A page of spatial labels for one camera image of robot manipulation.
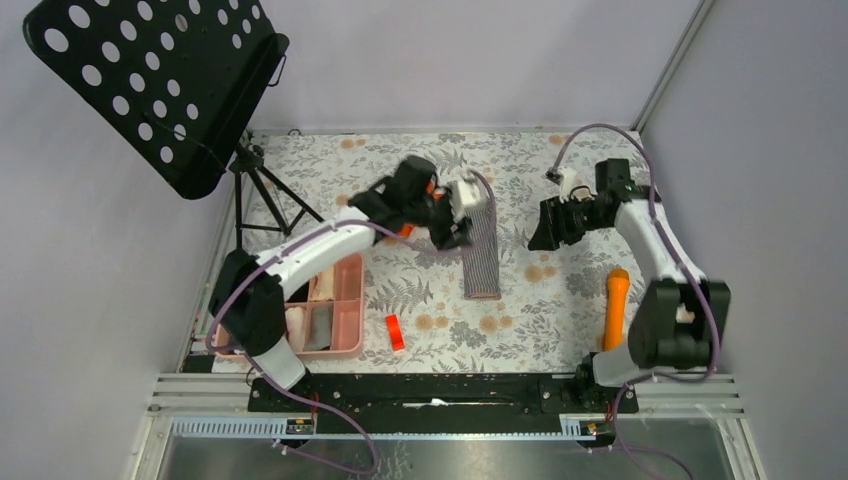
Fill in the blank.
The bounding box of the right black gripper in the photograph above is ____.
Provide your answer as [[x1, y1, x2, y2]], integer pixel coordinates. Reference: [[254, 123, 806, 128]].
[[527, 194, 609, 252]]

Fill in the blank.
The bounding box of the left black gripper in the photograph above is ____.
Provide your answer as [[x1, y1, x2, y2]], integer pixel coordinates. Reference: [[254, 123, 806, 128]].
[[406, 188, 473, 252]]

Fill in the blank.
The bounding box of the orange underwear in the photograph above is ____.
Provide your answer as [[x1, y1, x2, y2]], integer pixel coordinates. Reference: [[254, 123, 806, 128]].
[[398, 177, 441, 238]]

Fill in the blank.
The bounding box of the grey striped underwear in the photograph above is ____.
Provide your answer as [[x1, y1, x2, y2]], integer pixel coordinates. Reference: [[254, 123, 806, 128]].
[[462, 200, 501, 300]]

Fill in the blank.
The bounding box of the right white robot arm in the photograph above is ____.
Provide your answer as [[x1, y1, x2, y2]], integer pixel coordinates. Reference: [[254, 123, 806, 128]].
[[528, 158, 731, 412]]

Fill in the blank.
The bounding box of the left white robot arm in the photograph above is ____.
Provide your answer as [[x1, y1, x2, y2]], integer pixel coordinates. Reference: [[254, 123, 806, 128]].
[[208, 156, 494, 411]]

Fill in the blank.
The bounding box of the floral tablecloth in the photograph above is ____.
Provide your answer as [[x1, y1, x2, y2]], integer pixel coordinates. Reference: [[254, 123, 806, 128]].
[[256, 128, 654, 373]]

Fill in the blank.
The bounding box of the cream rolled cloth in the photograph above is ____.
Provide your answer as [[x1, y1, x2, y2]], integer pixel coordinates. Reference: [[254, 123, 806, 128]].
[[309, 267, 336, 302]]

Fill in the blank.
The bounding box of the pink divided storage tray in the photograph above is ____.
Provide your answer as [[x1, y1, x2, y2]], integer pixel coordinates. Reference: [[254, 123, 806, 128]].
[[208, 254, 365, 361]]

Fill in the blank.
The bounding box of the small red block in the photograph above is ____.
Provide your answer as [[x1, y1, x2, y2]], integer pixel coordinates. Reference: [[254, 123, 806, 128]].
[[385, 314, 406, 352]]

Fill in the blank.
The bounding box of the grey rolled cloth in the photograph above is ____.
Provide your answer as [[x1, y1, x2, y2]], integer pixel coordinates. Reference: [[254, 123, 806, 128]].
[[305, 305, 334, 351]]

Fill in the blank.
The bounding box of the pink rolled cloth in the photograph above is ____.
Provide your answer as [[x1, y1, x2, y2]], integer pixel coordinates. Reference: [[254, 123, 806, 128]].
[[285, 307, 308, 353]]

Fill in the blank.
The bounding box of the black perforated music stand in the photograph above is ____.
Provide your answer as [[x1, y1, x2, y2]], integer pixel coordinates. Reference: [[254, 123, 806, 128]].
[[21, 0, 326, 256]]

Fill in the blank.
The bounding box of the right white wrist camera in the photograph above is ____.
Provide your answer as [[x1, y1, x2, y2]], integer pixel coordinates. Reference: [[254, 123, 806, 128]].
[[545, 167, 582, 203]]

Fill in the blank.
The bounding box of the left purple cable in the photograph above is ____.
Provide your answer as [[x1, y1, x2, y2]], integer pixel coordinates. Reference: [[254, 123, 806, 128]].
[[205, 169, 499, 476]]

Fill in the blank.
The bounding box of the purple cable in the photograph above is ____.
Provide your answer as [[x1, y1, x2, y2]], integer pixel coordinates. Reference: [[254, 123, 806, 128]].
[[547, 123, 722, 480], [205, 169, 499, 476]]

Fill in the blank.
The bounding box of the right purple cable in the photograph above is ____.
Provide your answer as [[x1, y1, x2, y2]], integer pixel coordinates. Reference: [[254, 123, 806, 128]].
[[547, 123, 722, 480]]

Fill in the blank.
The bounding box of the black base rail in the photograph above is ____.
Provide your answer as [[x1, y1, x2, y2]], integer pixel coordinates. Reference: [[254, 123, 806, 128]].
[[248, 371, 639, 436]]

